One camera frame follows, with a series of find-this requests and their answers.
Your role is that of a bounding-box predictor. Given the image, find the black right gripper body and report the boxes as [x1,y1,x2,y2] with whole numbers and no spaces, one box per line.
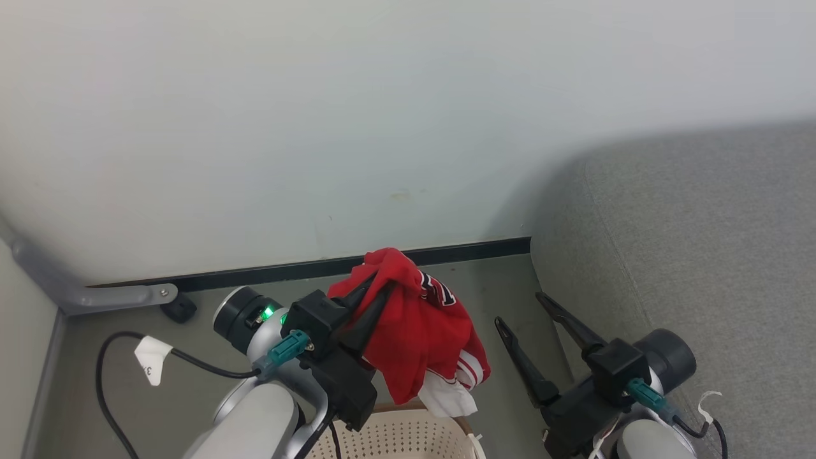
[542,340,652,459]

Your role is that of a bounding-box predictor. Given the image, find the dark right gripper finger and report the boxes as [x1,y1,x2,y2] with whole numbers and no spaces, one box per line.
[495,316,562,409]
[535,291,607,358]

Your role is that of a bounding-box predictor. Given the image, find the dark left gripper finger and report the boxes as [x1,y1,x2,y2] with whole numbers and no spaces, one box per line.
[341,284,395,355]
[328,274,378,310]

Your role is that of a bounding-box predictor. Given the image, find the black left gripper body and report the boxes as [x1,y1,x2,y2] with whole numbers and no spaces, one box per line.
[280,290,378,432]

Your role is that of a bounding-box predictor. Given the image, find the red white sports jersey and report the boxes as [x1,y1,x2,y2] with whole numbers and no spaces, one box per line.
[328,247,492,419]

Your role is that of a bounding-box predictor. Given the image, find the cream perforated laundry basket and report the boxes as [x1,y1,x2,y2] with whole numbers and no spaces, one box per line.
[316,398,486,459]

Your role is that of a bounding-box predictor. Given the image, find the black baseboard strip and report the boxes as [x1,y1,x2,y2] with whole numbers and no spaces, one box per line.
[88,237,532,293]

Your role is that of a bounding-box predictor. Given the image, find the white zip tie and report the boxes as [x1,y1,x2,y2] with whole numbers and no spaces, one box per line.
[696,390,724,425]

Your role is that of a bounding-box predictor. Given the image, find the grey fabric sofa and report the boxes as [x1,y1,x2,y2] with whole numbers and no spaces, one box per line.
[530,121,816,459]

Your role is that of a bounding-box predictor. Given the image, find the black caster wheel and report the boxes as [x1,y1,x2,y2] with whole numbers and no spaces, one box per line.
[159,292,198,324]

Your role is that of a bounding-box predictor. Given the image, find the grey metal partition foot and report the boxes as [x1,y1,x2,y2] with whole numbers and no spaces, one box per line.
[0,217,179,317]

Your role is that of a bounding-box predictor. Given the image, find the thin black left gripper cable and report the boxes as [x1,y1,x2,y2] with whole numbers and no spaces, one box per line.
[295,408,342,459]

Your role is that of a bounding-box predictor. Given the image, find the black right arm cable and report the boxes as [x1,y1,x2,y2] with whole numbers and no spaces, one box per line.
[663,408,729,459]

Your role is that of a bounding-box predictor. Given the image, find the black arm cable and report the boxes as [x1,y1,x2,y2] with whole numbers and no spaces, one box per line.
[663,408,729,459]
[96,331,262,459]

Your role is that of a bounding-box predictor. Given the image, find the white paper cable tag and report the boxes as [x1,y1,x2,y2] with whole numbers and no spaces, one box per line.
[135,336,174,387]

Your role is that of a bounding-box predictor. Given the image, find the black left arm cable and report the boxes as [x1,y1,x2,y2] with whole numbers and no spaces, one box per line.
[96,331,262,459]

